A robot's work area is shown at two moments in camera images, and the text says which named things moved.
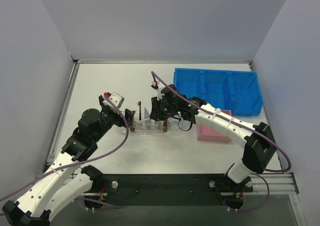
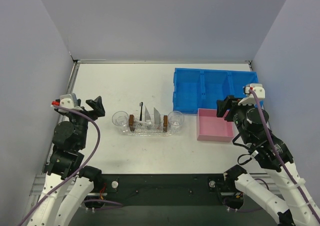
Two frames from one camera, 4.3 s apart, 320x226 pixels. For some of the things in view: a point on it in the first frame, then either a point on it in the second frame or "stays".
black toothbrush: x=139 y=104 stays
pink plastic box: x=208 y=132 stays
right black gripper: x=155 y=109 -> x=230 y=108
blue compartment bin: x=238 y=91 stays
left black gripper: x=128 y=115 -> x=85 y=111
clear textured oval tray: x=145 y=126 stays
